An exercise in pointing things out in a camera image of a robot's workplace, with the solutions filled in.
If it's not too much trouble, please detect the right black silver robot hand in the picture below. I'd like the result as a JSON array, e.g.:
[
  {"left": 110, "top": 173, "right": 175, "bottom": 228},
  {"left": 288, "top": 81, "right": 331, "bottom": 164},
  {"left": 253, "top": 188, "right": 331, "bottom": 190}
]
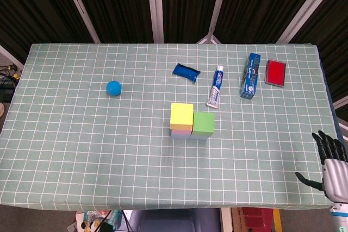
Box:
[{"left": 295, "top": 130, "right": 348, "bottom": 204}]

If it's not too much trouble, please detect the green cube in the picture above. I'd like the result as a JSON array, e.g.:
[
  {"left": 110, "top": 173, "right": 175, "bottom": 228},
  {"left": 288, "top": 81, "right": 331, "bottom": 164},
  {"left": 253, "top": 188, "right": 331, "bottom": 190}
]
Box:
[{"left": 191, "top": 111, "right": 216, "bottom": 137}]

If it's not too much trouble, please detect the pink cube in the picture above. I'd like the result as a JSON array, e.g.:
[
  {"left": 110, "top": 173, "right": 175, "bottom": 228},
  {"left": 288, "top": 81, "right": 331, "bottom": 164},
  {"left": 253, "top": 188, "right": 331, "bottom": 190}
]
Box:
[{"left": 170, "top": 128, "right": 193, "bottom": 136}]

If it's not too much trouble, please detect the yellow cube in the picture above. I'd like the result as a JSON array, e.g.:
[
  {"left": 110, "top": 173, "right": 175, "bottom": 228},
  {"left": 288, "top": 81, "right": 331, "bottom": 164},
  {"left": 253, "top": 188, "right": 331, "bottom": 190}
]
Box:
[{"left": 170, "top": 102, "right": 195, "bottom": 131}]

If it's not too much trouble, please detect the red plastic crate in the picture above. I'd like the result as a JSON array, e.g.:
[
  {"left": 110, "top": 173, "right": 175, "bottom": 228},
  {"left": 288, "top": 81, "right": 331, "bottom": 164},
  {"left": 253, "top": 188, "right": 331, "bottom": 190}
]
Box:
[{"left": 241, "top": 207, "right": 274, "bottom": 229}]

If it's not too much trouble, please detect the white table leg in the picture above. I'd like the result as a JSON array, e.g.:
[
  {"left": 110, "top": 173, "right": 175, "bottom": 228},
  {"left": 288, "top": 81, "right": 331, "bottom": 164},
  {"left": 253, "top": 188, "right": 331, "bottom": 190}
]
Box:
[{"left": 219, "top": 207, "right": 232, "bottom": 232}]

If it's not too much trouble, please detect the red flat box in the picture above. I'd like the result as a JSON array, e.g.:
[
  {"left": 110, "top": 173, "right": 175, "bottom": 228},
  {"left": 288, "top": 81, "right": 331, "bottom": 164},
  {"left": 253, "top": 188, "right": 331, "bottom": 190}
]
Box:
[{"left": 264, "top": 59, "right": 287, "bottom": 89}]

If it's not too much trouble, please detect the blue toothpaste carton box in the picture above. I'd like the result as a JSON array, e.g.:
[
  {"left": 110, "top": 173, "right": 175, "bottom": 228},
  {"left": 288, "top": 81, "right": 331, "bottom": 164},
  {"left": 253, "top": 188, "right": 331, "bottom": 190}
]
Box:
[{"left": 239, "top": 52, "right": 262, "bottom": 101}]

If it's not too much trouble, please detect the white blue toothpaste tube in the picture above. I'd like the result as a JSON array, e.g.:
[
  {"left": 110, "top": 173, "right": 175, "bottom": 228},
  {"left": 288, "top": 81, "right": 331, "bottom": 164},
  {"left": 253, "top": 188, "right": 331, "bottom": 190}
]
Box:
[{"left": 206, "top": 65, "right": 225, "bottom": 110}]

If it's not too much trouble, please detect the grey-blue chair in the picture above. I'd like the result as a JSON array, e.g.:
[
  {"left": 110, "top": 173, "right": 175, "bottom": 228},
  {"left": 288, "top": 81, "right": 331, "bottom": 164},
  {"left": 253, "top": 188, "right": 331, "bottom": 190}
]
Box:
[{"left": 127, "top": 209, "right": 221, "bottom": 232}]

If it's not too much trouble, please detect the dark blue plastic pouch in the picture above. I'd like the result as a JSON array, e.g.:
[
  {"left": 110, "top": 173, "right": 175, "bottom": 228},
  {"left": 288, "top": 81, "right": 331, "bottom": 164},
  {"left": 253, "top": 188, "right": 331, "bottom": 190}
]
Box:
[{"left": 172, "top": 63, "right": 201, "bottom": 83}]

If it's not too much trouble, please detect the blue ball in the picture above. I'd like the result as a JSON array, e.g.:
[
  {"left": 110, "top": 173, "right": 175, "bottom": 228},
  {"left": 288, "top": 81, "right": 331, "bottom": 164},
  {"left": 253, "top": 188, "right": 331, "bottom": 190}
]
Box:
[{"left": 105, "top": 80, "right": 122, "bottom": 97}]

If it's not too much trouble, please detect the teal patterned bag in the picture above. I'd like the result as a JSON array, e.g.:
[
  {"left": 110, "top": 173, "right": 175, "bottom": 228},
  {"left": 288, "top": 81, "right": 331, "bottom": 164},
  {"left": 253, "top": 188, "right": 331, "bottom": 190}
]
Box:
[{"left": 81, "top": 210, "right": 122, "bottom": 232}]

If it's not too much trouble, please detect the green checked tablecloth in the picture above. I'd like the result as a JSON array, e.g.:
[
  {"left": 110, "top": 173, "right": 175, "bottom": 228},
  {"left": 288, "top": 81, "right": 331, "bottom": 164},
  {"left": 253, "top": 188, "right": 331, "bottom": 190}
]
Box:
[{"left": 0, "top": 42, "right": 344, "bottom": 212}]

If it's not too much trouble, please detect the black curtain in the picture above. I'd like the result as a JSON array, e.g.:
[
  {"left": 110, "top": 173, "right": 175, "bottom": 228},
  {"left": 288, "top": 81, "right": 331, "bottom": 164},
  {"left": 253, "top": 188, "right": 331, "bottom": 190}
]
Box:
[{"left": 0, "top": 0, "right": 348, "bottom": 105}]

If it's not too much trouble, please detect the white metal frame post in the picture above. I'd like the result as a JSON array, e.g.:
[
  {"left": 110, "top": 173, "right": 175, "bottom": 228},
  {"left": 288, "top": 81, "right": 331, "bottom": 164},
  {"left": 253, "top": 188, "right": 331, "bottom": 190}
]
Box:
[
  {"left": 195, "top": 0, "right": 232, "bottom": 45},
  {"left": 59, "top": 0, "right": 101, "bottom": 44},
  {"left": 275, "top": 0, "right": 341, "bottom": 44},
  {"left": 145, "top": 0, "right": 165, "bottom": 44}
]

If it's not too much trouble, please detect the yellow black cable bundle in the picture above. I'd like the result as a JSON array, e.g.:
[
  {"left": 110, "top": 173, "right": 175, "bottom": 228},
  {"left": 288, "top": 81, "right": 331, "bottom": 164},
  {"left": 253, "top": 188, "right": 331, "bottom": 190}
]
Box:
[{"left": 0, "top": 64, "right": 23, "bottom": 81}]

